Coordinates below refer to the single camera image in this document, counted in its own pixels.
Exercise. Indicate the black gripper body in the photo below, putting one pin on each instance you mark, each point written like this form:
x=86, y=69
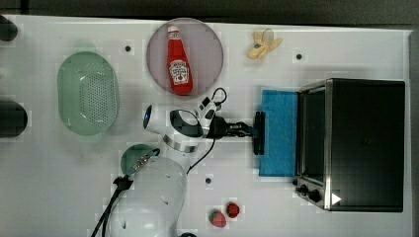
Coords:
x=219, y=128

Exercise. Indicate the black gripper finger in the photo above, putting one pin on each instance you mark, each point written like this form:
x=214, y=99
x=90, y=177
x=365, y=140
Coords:
x=241, y=129

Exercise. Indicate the blue oven door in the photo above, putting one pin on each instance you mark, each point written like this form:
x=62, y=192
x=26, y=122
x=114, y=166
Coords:
x=280, y=111

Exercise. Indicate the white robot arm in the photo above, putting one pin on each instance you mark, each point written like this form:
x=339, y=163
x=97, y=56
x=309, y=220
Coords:
x=150, y=194

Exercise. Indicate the black silver toaster oven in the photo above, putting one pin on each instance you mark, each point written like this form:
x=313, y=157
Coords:
x=350, y=145

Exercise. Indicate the red ketchup bottle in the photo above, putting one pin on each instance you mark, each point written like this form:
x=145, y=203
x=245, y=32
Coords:
x=179, y=70

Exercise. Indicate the grey round plate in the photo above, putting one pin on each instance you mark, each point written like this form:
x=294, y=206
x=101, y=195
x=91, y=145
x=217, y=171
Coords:
x=202, y=46

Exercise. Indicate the dark red strawberry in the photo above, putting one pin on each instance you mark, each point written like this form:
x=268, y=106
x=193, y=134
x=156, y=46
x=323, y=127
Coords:
x=232, y=210

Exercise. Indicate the red strawberry with green top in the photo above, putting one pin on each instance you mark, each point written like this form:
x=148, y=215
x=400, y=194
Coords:
x=217, y=219

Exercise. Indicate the green measuring cup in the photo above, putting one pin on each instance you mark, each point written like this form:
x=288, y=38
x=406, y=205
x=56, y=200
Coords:
x=136, y=157

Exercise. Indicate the green oval colander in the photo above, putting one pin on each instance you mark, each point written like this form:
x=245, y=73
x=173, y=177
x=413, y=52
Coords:
x=88, y=94

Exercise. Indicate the black frying pan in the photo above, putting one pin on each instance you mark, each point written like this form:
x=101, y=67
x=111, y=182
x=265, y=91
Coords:
x=13, y=119

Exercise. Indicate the black round object top left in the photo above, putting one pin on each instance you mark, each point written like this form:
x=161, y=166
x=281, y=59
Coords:
x=8, y=30

